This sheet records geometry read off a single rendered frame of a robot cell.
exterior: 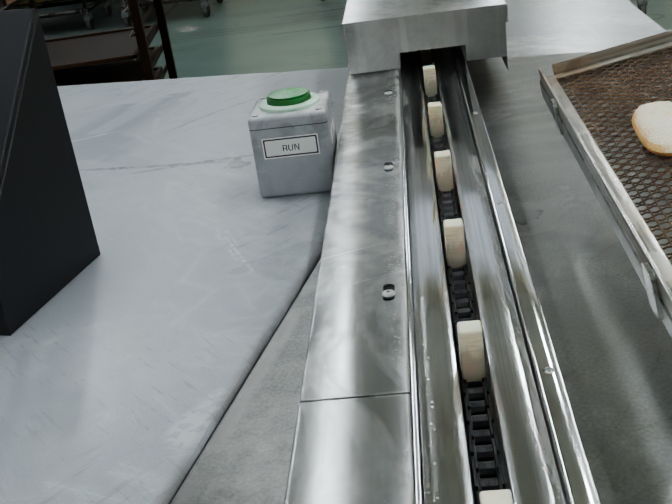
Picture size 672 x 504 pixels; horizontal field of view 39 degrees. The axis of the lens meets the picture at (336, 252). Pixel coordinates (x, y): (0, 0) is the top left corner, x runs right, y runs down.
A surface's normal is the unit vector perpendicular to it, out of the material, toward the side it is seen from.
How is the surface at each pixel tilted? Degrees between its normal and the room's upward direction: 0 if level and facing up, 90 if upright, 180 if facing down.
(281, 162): 90
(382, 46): 90
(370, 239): 0
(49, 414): 0
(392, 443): 0
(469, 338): 90
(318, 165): 90
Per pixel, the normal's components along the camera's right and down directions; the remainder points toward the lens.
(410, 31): -0.05, 0.43
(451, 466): -0.13, -0.90
